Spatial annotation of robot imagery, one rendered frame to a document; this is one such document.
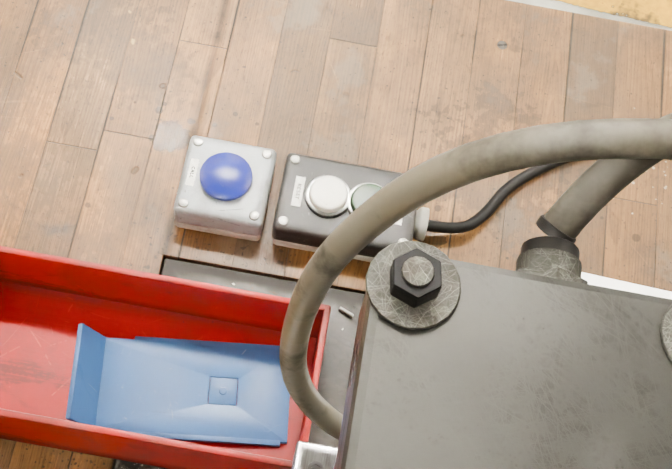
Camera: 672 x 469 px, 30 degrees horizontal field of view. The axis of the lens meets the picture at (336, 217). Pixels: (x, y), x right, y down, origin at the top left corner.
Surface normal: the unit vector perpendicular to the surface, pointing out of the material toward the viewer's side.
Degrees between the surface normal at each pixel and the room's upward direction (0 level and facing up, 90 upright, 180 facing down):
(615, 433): 0
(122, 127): 0
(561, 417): 0
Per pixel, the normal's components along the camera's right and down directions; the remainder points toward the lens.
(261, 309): -0.15, 0.88
